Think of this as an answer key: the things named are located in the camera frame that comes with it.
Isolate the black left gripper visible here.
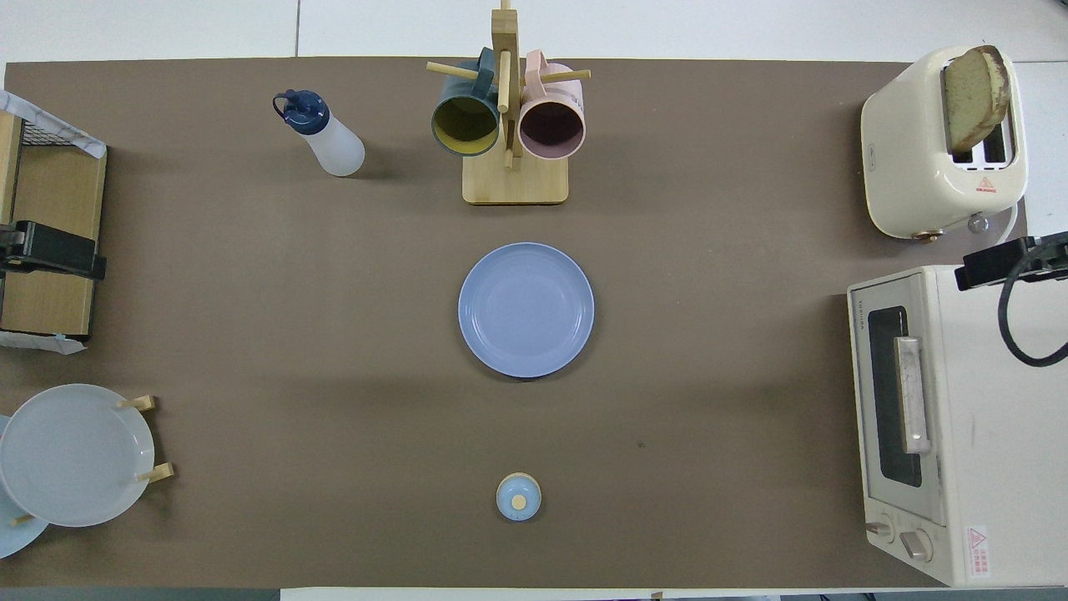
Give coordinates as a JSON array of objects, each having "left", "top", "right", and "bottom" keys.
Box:
[{"left": 0, "top": 220, "right": 107, "bottom": 280}]

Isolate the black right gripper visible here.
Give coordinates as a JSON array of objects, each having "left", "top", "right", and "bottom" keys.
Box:
[{"left": 956, "top": 231, "right": 1068, "bottom": 291}]

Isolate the toasted bread slice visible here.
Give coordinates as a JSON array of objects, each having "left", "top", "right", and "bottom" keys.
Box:
[{"left": 944, "top": 45, "right": 1012, "bottom": 154}]

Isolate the translucent squeeze bottle blue cap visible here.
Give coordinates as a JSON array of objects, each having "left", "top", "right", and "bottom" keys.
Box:
[{"left": 273, "top": 88, "right": 366, "bottom": 178}]

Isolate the grey round plate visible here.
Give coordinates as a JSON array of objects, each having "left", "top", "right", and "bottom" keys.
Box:
[{"left": 0, "top": 383, "right": 156, "bottom": 528}]

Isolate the wooden two-tier shelf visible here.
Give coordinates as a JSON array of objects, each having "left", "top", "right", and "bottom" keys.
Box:
[{"left": 0, "top": 111, "right": 108, "bottom": 337}]

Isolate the white paper scrap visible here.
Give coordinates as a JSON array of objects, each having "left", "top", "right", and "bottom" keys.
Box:
[{"left": 0, "top": 330, "right": 87, "bottom": 356}]

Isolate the white grid patterned cloth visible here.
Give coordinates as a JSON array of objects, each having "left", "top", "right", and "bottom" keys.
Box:
[{"left": 0, "top": 89, "right": 108, "bottom": 159}]

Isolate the cream two-slot toaster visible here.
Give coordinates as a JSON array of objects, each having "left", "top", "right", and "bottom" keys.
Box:
[{"left": 860, "top": 46, "right": 1029, "bottom": 243}]

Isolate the white toaster oven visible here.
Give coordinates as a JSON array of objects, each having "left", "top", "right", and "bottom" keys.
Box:
[{"left": 847, "top": 265, "right": 1068, "bottom": 588}]

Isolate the brown table mat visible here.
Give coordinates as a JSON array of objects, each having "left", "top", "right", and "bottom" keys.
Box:
[{"left": 0, "top": 57, "right": 1029, "bottom": 589}]

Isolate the dark teal mug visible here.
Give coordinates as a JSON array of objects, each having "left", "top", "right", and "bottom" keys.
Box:
[{"left": 431, "top": 47, "right": 501, "bottom": 158}]

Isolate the wooden mug tree stand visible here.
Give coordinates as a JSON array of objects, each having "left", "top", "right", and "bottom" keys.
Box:
[{"left": 426, "top": 0, "right": 592, "bottom": 206}]

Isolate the pink ribbed mug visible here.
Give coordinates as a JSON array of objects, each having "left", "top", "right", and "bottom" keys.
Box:
[{"left": 517, "top": 49, "right": 587, "bottom": 162}]

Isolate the blue dome shaker wooden knob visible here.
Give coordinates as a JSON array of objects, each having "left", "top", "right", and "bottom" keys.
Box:
[{"left": 496, "top": 472, "right": 542, "bottom": 523}]

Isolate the white toaster power cord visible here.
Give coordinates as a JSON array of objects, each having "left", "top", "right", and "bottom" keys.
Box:
[{"left": 993, "top": 200, "right": 1022, "bottom": 245}]

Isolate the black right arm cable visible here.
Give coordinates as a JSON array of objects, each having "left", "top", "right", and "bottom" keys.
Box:
[{"left": 999, "top": 236, "right": 1068, "bottom": 368}]

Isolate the black wire basket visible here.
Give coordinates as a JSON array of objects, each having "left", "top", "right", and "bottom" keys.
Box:
[{"left": 18, "top": 119, "right": 80, "bottom": 148}]

